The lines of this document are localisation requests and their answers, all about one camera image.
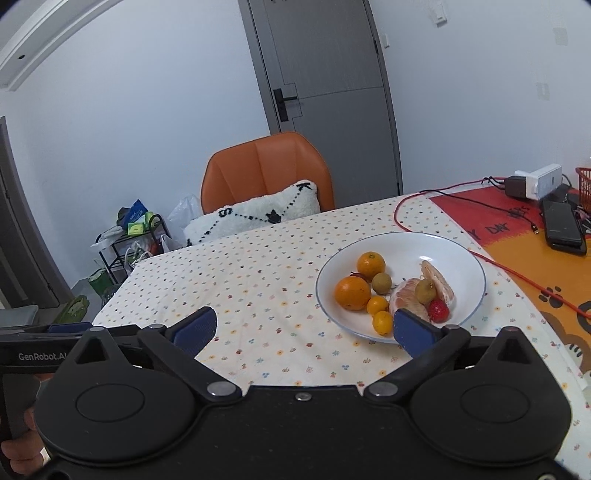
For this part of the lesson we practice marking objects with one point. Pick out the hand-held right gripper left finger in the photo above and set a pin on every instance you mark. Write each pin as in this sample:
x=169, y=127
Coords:
x=196, y=330

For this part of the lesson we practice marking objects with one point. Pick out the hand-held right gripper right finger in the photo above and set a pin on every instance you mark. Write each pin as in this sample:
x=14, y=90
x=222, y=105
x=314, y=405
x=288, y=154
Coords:
x=415, y=334

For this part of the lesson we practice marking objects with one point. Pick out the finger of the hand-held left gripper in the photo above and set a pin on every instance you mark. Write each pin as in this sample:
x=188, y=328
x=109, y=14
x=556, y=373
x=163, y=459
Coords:
x=69, y=327

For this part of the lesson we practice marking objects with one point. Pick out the red strawberry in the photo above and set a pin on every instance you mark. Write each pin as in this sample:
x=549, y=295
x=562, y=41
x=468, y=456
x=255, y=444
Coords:
x=437, y=310

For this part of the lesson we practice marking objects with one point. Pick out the peeled pomelo segment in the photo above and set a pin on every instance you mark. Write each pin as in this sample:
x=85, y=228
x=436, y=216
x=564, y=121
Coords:
x=404, y=297
x=442, y=284

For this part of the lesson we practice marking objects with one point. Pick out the tan longan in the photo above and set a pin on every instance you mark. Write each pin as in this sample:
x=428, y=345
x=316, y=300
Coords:
x=425, y=290
x=382, y=283

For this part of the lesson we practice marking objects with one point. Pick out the large orange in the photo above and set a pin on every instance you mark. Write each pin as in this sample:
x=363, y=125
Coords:
x=353, y=293

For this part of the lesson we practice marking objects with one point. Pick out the medium orange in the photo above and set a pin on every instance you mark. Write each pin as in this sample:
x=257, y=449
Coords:
x=371, y=265

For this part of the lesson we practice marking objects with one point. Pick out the white round plate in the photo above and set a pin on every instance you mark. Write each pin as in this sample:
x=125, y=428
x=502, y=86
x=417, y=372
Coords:
x=406, y=251

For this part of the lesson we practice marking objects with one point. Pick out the person's left hand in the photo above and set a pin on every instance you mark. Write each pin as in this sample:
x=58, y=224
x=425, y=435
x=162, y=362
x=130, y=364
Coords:
x=23, y=454

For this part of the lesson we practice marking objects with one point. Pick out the green frog-shaped item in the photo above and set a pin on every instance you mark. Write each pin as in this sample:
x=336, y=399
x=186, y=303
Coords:
x=75, y=310

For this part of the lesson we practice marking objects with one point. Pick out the grey flat box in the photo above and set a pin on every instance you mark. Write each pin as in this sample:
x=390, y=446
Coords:
x=18, y=316

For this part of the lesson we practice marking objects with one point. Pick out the green bag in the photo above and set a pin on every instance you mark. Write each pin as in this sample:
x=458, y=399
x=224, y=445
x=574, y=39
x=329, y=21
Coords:
x=99, y=282

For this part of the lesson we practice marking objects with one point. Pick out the black metal rack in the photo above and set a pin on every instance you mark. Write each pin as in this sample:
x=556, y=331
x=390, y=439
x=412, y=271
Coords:
x=108, y=265

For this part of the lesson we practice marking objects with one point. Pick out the white plastic bag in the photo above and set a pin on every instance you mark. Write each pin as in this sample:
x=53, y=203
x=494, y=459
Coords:
x=184, y=212

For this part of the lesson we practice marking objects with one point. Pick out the green boxes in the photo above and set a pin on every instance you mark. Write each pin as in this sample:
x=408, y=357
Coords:
x=138, y=226

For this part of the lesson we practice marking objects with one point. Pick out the white pillow with black stars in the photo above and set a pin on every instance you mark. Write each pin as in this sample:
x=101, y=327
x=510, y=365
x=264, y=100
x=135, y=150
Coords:
x=249, y=214

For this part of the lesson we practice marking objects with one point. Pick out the blue packet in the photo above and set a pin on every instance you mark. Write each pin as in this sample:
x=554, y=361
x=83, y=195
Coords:
x=137, y=210

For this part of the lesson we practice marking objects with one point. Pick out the orange printed mat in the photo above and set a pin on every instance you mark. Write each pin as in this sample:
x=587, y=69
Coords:
x=521, y=249

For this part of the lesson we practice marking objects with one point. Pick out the black power adapter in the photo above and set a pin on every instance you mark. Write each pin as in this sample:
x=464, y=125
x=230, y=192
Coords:
x=515, y=187

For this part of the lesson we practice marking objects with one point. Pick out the orange leather chair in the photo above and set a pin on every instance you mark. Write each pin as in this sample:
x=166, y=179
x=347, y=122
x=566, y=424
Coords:
x=268, y=166

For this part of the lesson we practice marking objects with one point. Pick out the black power bank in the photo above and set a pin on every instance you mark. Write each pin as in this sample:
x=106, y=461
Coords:
x=562, y=226

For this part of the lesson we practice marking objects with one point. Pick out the white power strip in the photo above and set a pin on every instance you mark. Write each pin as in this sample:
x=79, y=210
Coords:
x=542, y=181

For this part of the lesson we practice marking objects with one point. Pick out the red plastic basket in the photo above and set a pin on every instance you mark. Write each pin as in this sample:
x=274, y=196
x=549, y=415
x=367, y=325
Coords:
x=584, y=187

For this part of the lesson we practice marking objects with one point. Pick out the grey door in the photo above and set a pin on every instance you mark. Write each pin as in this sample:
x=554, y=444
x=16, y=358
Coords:
x=323, y=55

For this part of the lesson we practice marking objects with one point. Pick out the dark grey doorway frame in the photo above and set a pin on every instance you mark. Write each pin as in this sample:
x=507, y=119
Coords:
x=23, y=230

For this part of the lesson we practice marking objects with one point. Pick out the white wall socket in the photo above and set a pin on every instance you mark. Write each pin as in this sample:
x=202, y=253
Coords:
x=542, y=91

